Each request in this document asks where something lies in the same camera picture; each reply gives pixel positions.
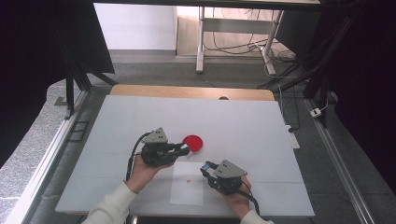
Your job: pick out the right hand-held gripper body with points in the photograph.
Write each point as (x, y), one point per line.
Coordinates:
(227, 183)

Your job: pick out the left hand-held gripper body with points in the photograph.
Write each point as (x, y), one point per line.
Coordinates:
(155, 154)

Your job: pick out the round red ink pad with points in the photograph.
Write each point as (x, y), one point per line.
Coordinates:
(194, 142)

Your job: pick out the white paper sheet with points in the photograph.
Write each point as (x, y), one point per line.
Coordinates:
(186, 193)

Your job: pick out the person's right hand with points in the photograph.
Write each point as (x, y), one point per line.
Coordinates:
(238, 202)

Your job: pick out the person's left hand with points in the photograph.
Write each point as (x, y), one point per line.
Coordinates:
(143, 174)

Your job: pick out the white table cover board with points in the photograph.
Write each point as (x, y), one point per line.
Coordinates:
(233, 118)

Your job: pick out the white power strip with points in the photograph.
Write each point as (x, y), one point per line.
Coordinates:
(293, 138)

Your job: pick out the black metal stand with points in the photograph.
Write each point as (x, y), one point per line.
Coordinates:
(70, 90)
(320, 62)

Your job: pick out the small white adapter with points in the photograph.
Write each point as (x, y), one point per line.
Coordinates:
(316, 112)

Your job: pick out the black curtain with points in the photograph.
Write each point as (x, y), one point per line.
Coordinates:
(367, 77)
(31, 62)

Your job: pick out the aluminium floor rail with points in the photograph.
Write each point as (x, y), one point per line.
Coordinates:
(339, 161)
(46, 161)

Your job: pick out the white desk frame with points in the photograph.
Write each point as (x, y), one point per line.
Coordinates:
(236, 26)

